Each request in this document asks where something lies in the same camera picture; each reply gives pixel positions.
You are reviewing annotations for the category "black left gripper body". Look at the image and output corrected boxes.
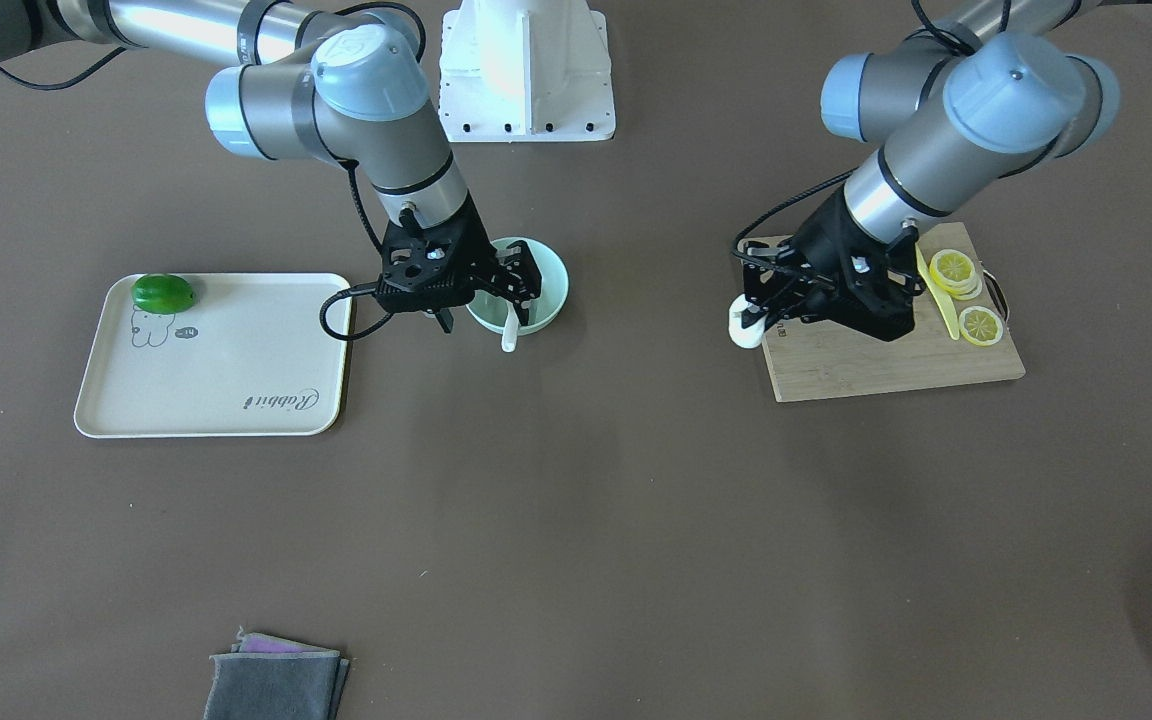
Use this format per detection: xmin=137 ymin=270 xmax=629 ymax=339
xmin=733 ymin=190 xmax=925 ymax=342

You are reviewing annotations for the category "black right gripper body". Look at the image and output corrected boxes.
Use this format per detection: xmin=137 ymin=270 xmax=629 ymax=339
xmin=376 ymin=196 xmax=497 ymax=314

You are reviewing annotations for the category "white steamed bun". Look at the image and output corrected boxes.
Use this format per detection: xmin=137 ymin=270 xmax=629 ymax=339
xmin=727 ymin=295 xmax=765 ymax=348

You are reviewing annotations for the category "white ceramic spoon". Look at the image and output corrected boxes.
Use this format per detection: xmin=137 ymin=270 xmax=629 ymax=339
xmin=500 ymin=304 xmax=521 ymax=354

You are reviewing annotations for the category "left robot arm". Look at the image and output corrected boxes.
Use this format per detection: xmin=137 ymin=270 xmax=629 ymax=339
xmin=728 ymin=1 xmax=1121 ymax=348

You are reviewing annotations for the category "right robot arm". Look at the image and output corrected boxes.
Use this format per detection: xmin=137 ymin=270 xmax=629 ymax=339
xmin=0 ymin=1 xmax=543 ymax=332

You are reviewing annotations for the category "mint green bowl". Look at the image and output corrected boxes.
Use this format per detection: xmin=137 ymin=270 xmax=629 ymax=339
xmin=465 ymin=237 xmax=570 ymax=336

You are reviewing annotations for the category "bamboo cutting board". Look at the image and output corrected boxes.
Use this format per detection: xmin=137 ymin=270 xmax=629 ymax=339
xmin=737 ymin=222 xmax=1026 ymax=403

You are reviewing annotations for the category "yellow plastic knife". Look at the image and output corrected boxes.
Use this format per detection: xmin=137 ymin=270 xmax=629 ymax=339
xmin=915 ymin=243 xmax=961 ymax=341

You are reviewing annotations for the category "lemon slice stack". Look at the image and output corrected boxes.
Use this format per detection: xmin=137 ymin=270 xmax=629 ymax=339
xmin=929 ymin=249 xmax=983 ymax=301

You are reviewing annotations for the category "single lemon slice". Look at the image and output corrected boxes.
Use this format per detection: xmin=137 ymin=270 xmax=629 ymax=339
xmin=957 ymin=306 xmax=1006 ymax=347

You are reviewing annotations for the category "cream rabbit tray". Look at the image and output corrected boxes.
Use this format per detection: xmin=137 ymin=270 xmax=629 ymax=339
xmin=73 ymin=273 xmax=347 ymax=439

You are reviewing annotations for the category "green lime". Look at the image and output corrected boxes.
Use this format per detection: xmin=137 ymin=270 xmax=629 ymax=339
xmin=131 ymin=273 xmax=197 ymax=314

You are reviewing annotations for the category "grey folded cloth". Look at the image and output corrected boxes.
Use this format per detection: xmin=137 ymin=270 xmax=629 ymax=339
xmin=204 ymin=630 xmax=351 ymax=719

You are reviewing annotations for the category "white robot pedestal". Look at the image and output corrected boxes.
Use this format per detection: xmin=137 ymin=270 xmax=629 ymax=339
xmin=438 ymin=1 xmax=617 ymax=143

